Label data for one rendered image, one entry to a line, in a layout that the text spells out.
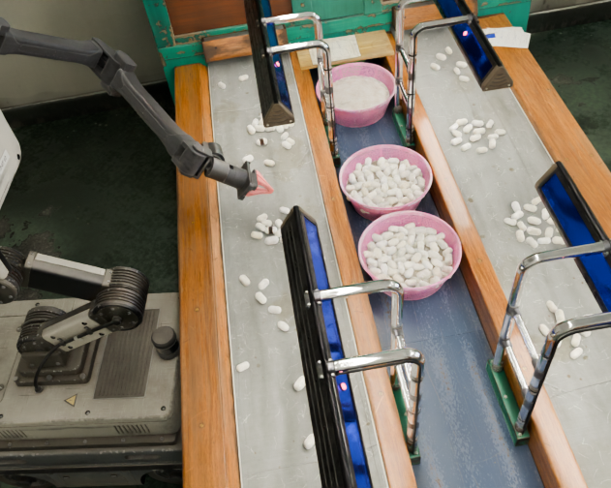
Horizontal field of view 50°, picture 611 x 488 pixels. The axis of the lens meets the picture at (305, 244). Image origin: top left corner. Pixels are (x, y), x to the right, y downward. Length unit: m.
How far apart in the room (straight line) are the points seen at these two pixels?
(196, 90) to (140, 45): 1.20
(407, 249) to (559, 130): 0.64
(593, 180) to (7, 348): 1.77
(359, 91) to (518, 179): 0.64
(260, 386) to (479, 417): 0.50
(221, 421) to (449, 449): 0.51
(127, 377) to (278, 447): 0.64
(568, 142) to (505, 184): 0.24
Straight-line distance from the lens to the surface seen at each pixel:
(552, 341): 1.21
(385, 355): 1.11
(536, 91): 2.24
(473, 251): 1.72
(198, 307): 1.66
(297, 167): 1.98
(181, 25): 2.41
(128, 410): 1.91
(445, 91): 2.25
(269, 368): 1.56
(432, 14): 2.46
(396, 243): 1.76
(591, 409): 1.56
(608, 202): 1.91
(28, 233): 3.19
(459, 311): 1.71
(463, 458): 1.53
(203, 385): 1.54
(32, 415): 2.01
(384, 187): 1.90
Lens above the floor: 2.08
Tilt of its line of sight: 49 degrees down
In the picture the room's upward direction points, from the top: 8 degrees counter-clockwise
